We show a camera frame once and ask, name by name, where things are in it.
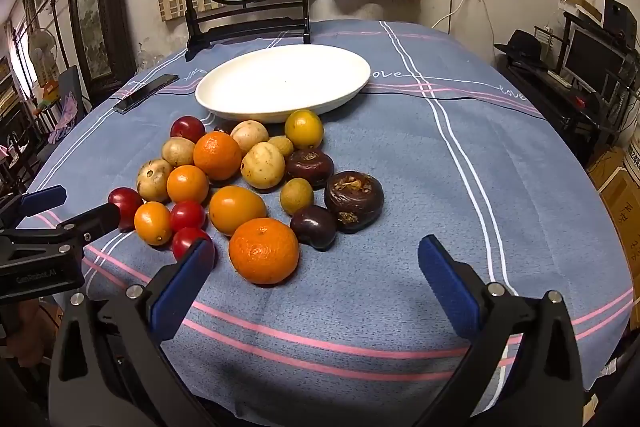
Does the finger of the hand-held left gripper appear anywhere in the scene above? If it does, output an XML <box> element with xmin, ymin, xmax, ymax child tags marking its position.
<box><xmin>0</xmin><ymin>185</ymin><xmax>68</xmax><ymax>230</ymax></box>
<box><xmin>0</xmin><ymin>203</ymin><xmax>122</xmax><ymax>264</ymax></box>

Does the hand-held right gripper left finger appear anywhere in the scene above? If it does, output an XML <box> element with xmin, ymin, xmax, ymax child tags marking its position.
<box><xmin>48</xmin><ymin>238</ymin><xmax>217</xmax><ymax>427</ymax></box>

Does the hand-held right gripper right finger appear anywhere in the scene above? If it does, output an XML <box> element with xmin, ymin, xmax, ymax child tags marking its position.
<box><xmin>417</xmin><ymin>234</ymin><xmax>586</xmax><ymax>427</ymax></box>

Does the dark red plum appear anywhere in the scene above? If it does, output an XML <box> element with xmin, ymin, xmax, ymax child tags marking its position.
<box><xmin>170</xmin><ymin>116</ymin><xmax>207</xmax><ymax>144</ymax></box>
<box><xmin>107</xmin><ymin>187</ymin><xmax>145</xmax><ymax>232</ymax></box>

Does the red cherry tomato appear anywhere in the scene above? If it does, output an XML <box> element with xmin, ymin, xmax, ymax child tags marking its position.
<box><xmin>171</xmin><ymin>227</ymin><xmax>217</xmax><ymax>263</ymax></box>
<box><xmin>170</xmin><ymin>200</ymin><xmax>207</xmax><ymax>234</ymax></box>

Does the small orange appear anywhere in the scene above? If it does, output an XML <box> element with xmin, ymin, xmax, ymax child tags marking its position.
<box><xmin>166</xmin><ymin>165</ymin><xmax>210</xmax><ymax>204</ymax></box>
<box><xmin>133</xmin><ymin>201</ymin><xmax>174</xmax><ymax>247</ymax></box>

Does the brown passion fruit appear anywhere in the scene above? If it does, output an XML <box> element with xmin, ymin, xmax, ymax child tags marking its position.
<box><xmin>136</xmin><ymin>159</ymin><xmax>174</xmax><ymax>202</ymax></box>

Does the orange mandarin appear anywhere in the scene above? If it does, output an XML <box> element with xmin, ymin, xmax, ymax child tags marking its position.
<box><xmin>228</xmin><ymin>217</ymin><xmax>301</xmax><ymax>286</ymax></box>
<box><xmin>193</xmin><ymin>132</ymin><xmax>243</xmax><ymax>182</ymax></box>

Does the egg-shaped yellow-orange persimmon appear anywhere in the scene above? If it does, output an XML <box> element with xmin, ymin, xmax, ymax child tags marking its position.
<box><xmin>208</xmin><ymin>186</ymin><xmax>268</xmax><ymax>238</ymax></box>

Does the dark purple plum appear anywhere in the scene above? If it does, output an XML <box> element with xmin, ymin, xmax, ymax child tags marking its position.
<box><xmin>289</xmin><ymin>205</ymin><xmax>339</xmax><ymax>251</ymax></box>

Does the large potato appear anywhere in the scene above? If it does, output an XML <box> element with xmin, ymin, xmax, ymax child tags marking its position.
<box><xmin>240</xmin><ymin>142</ymin><xmax>286</xmax><ymax>189</ymax></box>

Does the tan longan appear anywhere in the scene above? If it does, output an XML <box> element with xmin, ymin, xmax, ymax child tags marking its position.
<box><xmin>279</xmin><ymin>178</ymin><xmax>315</xmax><ymax>216</ymax></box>
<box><xmin>267</xmin><ymin>135</ymin><xmax>295</xmax><ymax>158</ymax></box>

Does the white oval plate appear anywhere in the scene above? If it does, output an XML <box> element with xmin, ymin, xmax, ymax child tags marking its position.
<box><xmin>195</xmin><ymin>45</ymin><xmax>372</xmax><ymax>124</ymax></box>

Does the purple cloth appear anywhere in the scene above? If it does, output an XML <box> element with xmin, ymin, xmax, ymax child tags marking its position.
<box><xmin>47</xmin><ymin>92</ymin><xmax>81</xmax><ymax>145</ymax></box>

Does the blue striped tablecloth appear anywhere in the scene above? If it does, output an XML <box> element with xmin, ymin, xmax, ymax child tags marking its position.
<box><xmin>17</xmin><ymin>19</ymin><xmax>633</xmax><ymax>427</ymax></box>

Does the black smartphone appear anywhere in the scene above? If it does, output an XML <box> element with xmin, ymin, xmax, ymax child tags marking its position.
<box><xmin>112</xmin><ymin>74</ymin><xmax>180</xmax><ymax>114</ymax></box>

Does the white standing fan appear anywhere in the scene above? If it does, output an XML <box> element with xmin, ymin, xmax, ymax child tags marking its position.
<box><xmin>27</xmin><ymin>27</ymin><xmax>57</xmax><ymax>72</ymax></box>

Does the small potato back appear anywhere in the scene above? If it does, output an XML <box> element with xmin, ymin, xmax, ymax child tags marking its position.
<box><xmin>230</xmin><ymin>120</ymin><xmax>270</xmax><ymax>154</ymax></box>

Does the dark framed picture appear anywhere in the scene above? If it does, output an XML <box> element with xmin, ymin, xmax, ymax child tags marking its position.
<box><xmin>66</xmin><ymin>0</ymin><xmax>138</xmax><ymax>95</ymax></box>

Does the brown cardboard box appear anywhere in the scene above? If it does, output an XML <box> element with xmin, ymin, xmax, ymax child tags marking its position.
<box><xmin>587</xmin><ymin>147</ymin><xmax>640</xmax><ymax>288</ymax></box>

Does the yellow lemon fruit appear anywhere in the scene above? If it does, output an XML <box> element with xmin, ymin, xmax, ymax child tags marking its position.
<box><xmin>284</xmin><ymin>109</ymin><xmax>325</xmax><ymax>149</ymax></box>

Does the black computer desk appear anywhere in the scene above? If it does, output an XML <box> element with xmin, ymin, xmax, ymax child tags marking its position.
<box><xmin>495</xmin><ymin>52</ymin><xmax>640</xmax><ymax>162</ymax></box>

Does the black hat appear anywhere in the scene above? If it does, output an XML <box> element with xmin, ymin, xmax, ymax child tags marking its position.
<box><xmin>494</xmin><ymin>29</ymin><xmax>550</xmax><ymax>68</ymax></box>

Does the computer monitor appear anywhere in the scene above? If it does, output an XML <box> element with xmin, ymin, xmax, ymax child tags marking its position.
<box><xmin>561</xmin><ymin>26</ymin><xmax>628</xmax><ymax>90</ymax></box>

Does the white rounded object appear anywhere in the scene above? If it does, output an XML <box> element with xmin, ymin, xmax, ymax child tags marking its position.
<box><xmin>357</xmin><ymin>1</ymin><xmax>388</xmax><ymax>22</ymax></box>
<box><xmin>310</xmin><ymin>0</ymin><xmax>351</xmax><ymax>22</ymax></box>

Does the brown cardboard strip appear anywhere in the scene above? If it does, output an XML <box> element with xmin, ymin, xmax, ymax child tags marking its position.
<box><xmin>562</xmin><ymin>0</ymin><xmax>603</xmax><ymax>20</ymax></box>

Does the black speaker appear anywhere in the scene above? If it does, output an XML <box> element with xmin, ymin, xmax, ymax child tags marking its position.
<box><xmin>602</xmin><ymin>0</ymin><xmax>638</xmax><ymax>40</ymax></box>

